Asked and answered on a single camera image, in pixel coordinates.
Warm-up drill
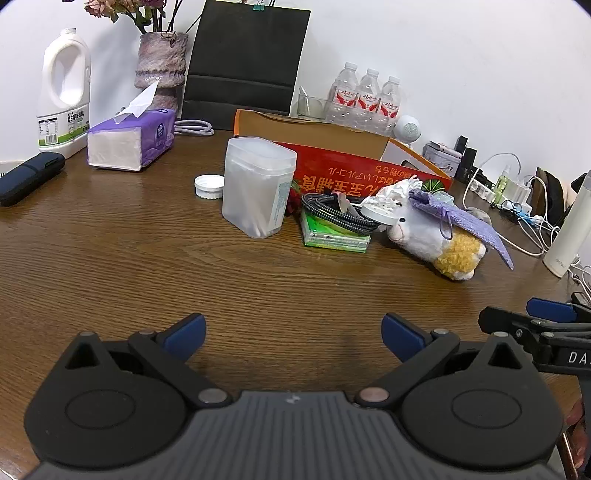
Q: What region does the purple drawstring pouch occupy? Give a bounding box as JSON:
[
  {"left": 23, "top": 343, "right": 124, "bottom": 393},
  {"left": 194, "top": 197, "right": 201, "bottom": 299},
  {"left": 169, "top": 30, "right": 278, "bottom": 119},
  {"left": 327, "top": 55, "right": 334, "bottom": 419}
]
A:
[{"left": 409, "top": 189, "right": 515, "bottom": 271}]

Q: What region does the grey tin box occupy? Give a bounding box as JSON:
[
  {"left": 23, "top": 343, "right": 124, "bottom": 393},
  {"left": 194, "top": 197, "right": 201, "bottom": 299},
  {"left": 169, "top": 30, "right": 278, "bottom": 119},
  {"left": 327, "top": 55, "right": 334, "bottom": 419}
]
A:
[{"left": 422, "top": 147, "right": 462, "bottom": 172}]

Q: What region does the white bottle cap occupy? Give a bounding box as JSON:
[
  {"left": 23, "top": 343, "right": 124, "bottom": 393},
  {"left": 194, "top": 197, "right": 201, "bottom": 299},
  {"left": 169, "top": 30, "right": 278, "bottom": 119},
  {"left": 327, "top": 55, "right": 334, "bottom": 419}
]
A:
[{"left": 194, "top": 174, "right": 225, "bottom": 200}]

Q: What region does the white charging cable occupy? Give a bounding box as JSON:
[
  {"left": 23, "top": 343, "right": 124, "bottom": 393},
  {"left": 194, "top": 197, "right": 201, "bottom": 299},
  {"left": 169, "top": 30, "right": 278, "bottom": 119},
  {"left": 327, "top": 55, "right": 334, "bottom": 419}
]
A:
[{"left": 462, "top": 154, "right": 548, "bottom": 257}]

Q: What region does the orange red cardboard box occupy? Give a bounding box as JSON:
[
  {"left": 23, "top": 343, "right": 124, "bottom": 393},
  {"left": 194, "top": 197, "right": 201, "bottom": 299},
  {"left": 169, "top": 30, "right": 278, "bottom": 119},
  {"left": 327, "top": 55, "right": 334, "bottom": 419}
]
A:
[{"left": 232, "top": 109, "right": 454, "bottom": 204}]

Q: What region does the glass cup with spoon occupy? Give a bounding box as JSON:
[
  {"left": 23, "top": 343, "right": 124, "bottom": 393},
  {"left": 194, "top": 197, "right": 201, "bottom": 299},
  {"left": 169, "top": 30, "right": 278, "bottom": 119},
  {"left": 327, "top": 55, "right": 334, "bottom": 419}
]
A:
[{"left": 297, "top": 86, "right": 331, "bottom": 121}]

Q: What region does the white charger puck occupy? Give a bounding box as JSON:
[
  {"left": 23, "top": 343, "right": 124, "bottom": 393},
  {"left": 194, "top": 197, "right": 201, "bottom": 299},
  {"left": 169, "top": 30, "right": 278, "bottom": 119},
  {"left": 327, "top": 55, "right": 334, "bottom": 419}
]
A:
[{"left": 360, "top": 204, "right": 396, "bottom": 228}]

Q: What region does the white power strip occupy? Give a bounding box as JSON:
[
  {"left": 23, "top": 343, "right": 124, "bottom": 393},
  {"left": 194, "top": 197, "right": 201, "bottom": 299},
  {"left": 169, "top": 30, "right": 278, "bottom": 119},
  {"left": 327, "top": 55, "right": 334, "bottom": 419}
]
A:
[{"left": 470, "top": 178, "right": 548, "bottom": 227}]

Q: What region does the purple tissue pack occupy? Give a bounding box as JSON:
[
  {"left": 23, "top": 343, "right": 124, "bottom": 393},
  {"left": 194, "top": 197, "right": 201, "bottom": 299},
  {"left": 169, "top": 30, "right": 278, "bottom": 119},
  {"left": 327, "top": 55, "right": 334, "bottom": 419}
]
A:
[{"left": 87, "top": 83, "right": 177, "bottom": 172}]

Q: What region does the water bottle red label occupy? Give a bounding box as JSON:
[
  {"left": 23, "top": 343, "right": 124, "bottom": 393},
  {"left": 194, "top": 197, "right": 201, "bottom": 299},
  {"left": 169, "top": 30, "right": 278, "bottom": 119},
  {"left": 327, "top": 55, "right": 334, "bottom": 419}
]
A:
[
  {"left": 379, "top": 76, "right": 402, "bottom": 132},
  {"left": 358, "top": 68, "right": 382, "bottom": 130},
  {"left": 325, "top": 62, "right": 360, "bottom": 125}
]

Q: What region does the black rectangular box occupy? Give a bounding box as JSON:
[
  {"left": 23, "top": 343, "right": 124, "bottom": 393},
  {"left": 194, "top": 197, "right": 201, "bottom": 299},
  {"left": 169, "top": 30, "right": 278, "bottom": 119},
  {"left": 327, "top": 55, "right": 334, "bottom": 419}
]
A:
[{"left": 459, "top": 147, "right": 478, "bottom": 181}]

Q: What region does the green spray bottle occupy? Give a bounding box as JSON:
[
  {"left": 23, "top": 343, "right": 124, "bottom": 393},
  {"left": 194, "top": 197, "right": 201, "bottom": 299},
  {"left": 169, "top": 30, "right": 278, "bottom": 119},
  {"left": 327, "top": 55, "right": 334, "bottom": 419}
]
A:
[{"left": 496, "top": 165, "right": 513, "bottom": 204}]

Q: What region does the translucent plastic container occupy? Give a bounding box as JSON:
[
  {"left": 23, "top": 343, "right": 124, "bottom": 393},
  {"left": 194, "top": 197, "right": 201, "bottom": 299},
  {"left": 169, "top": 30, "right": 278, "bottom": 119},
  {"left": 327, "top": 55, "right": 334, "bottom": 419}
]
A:
[{"left": 222, "top": 136, "right": 297, "bottom": 239}]

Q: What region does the white robot speaker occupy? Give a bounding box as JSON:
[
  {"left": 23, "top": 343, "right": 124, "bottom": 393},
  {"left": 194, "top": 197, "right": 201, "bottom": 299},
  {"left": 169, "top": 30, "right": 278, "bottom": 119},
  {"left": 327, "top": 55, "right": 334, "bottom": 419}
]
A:
[{"left": 392, "top": 114, "right": 422, "bottom": 144}]

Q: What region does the black paper bag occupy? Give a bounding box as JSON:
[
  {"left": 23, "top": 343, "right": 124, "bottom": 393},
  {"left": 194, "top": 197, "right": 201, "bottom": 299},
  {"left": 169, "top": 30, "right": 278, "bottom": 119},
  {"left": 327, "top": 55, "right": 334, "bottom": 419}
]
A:
[{"left": 181, "top": 0, "right": 311, "bottom": 131}]

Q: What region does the white milk jug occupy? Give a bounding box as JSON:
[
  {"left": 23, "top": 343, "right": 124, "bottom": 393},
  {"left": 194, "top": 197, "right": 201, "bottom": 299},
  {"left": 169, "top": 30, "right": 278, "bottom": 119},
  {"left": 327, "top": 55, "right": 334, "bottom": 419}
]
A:
[{"left": 37, "top": 28, "right": 92, "bottom": 160}]

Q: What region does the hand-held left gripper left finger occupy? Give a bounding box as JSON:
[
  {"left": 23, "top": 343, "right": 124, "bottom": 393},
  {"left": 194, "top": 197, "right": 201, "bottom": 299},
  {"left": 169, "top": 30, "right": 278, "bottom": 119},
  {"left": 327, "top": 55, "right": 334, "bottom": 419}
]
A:
[{"left": 60, "top": 313, "right": 232, "bottom": 409}]

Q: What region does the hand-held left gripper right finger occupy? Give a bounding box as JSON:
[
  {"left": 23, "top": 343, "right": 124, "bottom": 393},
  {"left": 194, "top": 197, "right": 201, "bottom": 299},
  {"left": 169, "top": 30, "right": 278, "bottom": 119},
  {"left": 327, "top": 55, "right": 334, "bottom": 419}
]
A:
[{"left": 355, "top": 313, "right": 532, "bottom": 409}]

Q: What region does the dark brown bag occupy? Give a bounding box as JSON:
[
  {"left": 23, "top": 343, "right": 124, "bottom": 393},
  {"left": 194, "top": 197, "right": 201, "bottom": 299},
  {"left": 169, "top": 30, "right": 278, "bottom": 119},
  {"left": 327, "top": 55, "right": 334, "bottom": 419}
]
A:
[{"left": 536, "top": 167, "right": 578, "bottom": 227}]

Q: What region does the white charger block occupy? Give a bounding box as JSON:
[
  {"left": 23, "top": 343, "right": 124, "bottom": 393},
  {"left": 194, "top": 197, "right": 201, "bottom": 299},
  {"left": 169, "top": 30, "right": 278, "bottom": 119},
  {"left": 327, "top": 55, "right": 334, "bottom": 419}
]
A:
[{"left": 508, "top": 175, "right": 533, "bottom": 204}]

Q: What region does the person's right hand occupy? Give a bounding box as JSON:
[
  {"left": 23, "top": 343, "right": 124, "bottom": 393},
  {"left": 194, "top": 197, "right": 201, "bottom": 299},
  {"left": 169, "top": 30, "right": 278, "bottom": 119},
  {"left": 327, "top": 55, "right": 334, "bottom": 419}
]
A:
[{"left": 566, "top": 400, "right": 586, "bottom": 429}]

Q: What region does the white yellow plush sheep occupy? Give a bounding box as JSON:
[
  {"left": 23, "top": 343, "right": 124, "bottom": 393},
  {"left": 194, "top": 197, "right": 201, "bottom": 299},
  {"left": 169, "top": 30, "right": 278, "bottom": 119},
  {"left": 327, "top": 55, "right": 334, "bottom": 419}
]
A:
[{"left": 387, "top": 203, "right": 488, "bottom": 281}]

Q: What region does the white thermos bottle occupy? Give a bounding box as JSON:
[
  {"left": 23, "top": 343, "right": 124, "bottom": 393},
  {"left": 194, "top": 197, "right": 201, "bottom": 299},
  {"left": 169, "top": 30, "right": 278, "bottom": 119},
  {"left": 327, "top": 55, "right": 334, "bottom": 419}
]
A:
[{"left": 542, "top": 171, "right": 591, "bottom": 278}]

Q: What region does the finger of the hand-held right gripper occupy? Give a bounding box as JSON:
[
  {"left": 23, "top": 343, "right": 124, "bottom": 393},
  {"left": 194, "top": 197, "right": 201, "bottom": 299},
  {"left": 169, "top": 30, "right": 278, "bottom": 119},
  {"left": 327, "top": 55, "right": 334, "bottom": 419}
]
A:
[
  {"left": 479, "top": 306, "right": 591, "bottom": 365},
  {"left": 527, "top": 291, "right": 591, "bottom": 323}
]

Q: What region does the coiled purple cable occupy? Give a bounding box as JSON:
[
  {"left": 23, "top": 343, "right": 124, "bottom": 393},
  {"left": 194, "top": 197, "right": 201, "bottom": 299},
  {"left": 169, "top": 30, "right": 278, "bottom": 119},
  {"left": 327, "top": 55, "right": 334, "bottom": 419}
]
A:
[{"left": 174, "top": 119, "right": 216, "bottom": 137}]

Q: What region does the braided black cable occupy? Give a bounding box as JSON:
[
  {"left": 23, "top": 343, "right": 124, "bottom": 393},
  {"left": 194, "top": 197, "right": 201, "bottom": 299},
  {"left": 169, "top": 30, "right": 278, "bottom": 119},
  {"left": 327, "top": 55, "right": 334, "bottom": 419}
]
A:
[{"left": 301, "top": 193, "right": 382, "bottom": 234}]

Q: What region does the mottled purple vase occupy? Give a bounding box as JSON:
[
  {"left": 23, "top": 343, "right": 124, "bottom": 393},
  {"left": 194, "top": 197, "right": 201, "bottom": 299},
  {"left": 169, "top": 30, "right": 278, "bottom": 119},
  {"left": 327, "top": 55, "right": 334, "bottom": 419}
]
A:
[{"left": 135, "top": 31, "right": 190, "bottom": 112}]

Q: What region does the dark blue glasses case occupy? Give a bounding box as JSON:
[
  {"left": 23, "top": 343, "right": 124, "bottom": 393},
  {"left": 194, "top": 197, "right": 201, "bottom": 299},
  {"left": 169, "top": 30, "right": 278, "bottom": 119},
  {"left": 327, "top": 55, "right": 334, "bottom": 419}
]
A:
[{"left": 0, "top": 152, "right": 66, "bottom": 207}]

